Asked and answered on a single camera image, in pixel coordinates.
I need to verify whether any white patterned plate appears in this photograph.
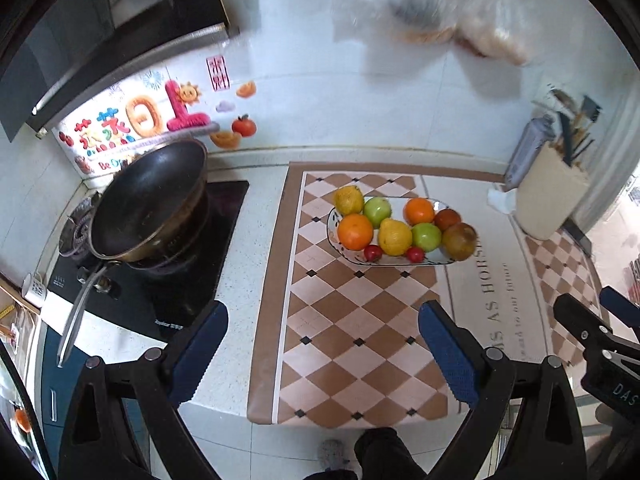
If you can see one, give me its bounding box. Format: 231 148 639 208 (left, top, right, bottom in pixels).
326 196 458 267

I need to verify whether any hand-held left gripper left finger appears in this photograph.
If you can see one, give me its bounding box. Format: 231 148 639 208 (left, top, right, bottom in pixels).
57 300 230 480

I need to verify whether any green apple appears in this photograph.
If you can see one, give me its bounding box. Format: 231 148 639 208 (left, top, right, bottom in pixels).
363 197 392 227
411 223 443 252

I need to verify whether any black glass stove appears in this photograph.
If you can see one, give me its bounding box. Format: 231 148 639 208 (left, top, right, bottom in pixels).
45 180 250 343

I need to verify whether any brown checkered mat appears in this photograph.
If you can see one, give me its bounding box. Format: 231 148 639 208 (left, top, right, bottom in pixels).
246 161 603 426

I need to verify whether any yellow pear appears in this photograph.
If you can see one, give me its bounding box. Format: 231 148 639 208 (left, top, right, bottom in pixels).
377 218 413 256

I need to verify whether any dark blue cabinet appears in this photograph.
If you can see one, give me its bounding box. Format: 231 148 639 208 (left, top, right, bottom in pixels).
40 327 151 461

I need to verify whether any gas burner grate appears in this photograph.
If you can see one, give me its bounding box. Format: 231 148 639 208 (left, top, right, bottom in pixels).
59 192 103 256

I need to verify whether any cream utensil holder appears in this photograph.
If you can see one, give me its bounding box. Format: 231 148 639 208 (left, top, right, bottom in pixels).
515 142 591 241

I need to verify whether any bundle of kitchen utensils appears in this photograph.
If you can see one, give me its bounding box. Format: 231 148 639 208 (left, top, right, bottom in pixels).
550 87 603 166

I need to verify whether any orange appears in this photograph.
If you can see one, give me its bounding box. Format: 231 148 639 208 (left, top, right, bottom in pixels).
337 213 375 251
404 197 436 226

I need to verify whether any black wok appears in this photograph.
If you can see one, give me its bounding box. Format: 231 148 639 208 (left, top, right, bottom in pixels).
57 138 210 368

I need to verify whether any yellow lemon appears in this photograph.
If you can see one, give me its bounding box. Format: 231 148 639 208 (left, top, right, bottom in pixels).
333 185 365 215

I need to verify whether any red-brown round fruit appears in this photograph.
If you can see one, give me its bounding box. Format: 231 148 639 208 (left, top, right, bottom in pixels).
433 208 462 231

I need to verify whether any person's dark trouser leg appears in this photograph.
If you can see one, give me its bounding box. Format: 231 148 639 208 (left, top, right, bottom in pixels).
302 427 426 480

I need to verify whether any dark brown round fruit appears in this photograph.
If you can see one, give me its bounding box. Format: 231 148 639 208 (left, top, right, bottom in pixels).
442 222 478 262

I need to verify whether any white mug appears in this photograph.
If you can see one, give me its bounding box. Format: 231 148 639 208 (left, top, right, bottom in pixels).
21 272 48 308

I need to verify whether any black range hood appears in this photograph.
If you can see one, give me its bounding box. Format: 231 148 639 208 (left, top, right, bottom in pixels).
0 0 231 143

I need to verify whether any colourful wall sticker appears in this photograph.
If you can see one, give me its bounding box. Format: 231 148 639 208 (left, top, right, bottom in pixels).
52 55 258 176

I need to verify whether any white cloth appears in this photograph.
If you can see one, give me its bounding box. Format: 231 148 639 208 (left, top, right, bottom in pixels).
487 184 518 215

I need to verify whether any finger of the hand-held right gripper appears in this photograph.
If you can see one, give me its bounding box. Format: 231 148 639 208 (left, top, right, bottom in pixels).
599 286 640 318
552 292 613 348

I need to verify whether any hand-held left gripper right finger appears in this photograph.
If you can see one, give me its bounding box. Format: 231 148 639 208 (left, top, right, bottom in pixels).
417 300 588 480

